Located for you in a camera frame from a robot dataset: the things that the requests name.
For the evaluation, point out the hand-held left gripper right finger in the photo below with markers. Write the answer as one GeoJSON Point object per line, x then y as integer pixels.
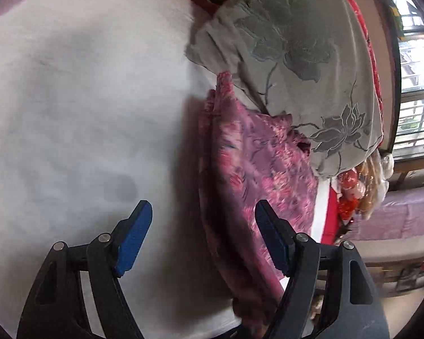
{"type": "Point", "coordinates": [274, 241]}

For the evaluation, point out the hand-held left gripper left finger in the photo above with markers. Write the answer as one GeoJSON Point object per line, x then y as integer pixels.
{"type": "Point", "coordinates": [134, 241]}

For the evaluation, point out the purple floral garment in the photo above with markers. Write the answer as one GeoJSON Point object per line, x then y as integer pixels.
{"type": "Point", "coordinates": [261, 169]}

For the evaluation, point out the plain red cloth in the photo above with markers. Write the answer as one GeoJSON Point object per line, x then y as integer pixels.
{"type": "Point", "coordinates": [330, 226]}

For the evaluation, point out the plush toy in plastic bag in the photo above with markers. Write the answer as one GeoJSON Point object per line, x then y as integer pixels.
{"type": "Point", "coordinates": [371, 183]}

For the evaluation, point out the wooden bench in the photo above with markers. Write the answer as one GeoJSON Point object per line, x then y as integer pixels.
{"type": "Point", "coordinates": [392, 268]}

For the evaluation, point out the purple cloth cover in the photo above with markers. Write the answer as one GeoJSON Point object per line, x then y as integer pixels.
{"type": "Point", "coordinates": [399, 215]}

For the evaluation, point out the white quilted blanket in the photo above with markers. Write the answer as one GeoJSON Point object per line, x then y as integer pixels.
{"type": "Point", "coordinates": [74, 113]}

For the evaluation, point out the grey floral pillow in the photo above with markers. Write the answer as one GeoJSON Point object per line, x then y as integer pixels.
{"type": "Point", "coordinates": [296, 42]}

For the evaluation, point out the barred window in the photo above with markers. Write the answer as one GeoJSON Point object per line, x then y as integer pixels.
{"type": "Point", "coordinates": [413, 77]}

